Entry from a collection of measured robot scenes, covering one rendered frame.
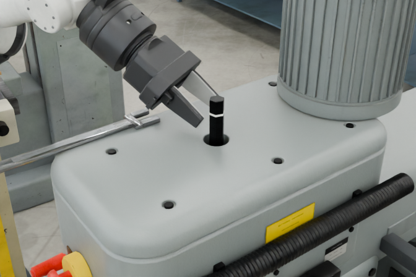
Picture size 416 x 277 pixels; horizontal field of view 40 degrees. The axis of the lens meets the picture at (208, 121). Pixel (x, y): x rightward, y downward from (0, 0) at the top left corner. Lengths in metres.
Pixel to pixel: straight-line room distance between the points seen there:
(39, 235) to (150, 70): 2.94
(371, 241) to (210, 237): 0.42
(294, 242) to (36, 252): 2.85
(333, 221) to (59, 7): 0.47
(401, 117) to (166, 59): 0.57
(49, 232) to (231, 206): 2.99
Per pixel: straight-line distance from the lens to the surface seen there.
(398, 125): 1.16
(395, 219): 1.09
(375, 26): 0.83
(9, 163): 0.80
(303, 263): 0.91
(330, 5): 0.82
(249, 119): 0.87
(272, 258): 0.76
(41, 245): 3.58
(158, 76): 0.76
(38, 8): 0.82
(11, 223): 2.94
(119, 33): 0.78
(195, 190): 0.72
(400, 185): 0.92
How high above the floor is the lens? 2.32
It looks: 30 degrees down
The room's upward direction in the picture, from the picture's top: straight up
